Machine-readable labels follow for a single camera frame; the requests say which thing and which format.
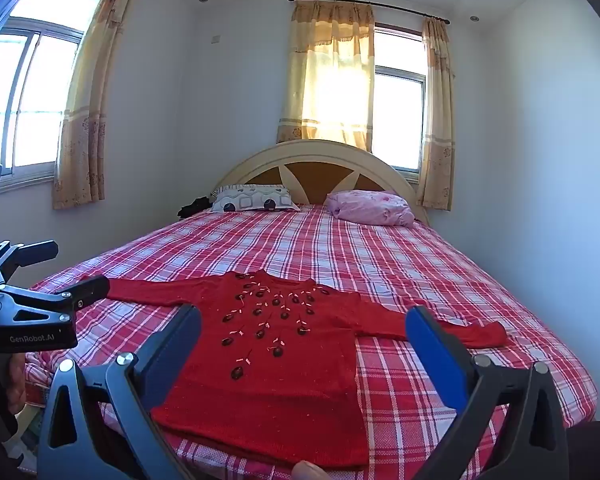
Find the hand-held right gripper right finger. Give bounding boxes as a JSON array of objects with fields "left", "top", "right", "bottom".
[{"left": 405, "top": 305, "right": 571, "bottom": 480}]

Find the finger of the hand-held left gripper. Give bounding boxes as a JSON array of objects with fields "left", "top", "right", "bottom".
[
  {"left": 0, "top": 240, "right": 60, "bottom": 283},
  {"left": 0, "top": 275, "right": 111, "bottom": 313}
]

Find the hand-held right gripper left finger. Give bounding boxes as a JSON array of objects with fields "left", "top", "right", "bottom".
[{"left": 37, "top": 304, "right": 203, "bottom": 480}]

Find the red beaded sweater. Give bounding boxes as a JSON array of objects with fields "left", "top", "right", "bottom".
[{"left": 80, "top": 269, "right": 508, "bottom": 471}]

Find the person's left hand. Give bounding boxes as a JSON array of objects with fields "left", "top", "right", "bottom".
[{"left": 1, "top": 354, "right": 29, "bottom": 415}]

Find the red plaid bed sheet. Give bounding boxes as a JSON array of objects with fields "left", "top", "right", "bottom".
[{"left": 22, "top": 205, "right": 598, "bottom": 480}]

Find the black cloth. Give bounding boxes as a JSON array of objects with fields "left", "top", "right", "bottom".
[{"left": 177, "top": 196, "right": 216, "bottom": 219}]

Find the long yellow floral curtain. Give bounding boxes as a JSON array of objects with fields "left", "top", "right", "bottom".
[{"left": 52, "top": 0, "right": 146, "bottom": 211}]

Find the grey patterned pillow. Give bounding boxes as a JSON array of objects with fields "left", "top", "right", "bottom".
[{"left": 211, "top": 184, "right": 302, "bottom": 214}]

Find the large side window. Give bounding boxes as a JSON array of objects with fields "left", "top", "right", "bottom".
[{"left": 0, "top": 0, "right": 111, "bottom": 193}]

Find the pink floral pillow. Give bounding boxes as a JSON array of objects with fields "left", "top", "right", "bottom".
[{"left": 325, "top": 190, "right": 416, "bottom": 227}]

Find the cream wooden headboard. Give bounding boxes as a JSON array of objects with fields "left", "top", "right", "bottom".
[{"left": 211, "top": 139, "right": 430, "bottom": 223}]

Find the narrow yellow floral curtain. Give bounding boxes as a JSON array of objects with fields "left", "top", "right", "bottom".
[{"left": 417, "top": 17, "right": 455, "bottom": 211}]

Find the window behind headboard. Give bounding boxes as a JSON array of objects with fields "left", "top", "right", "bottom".
[{"left": 371, "top": 22, "right": 427, "bottom": 176}]

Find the wide yellow floral curtain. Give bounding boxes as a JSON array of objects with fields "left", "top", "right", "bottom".
[{"left": 276, "top": 1, "right": 376, "bottom": 153}]

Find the black curtain rod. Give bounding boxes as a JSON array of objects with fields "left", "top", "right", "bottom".
[{"left": 287, "top": 0, "right": 451, "bottom": 25}]

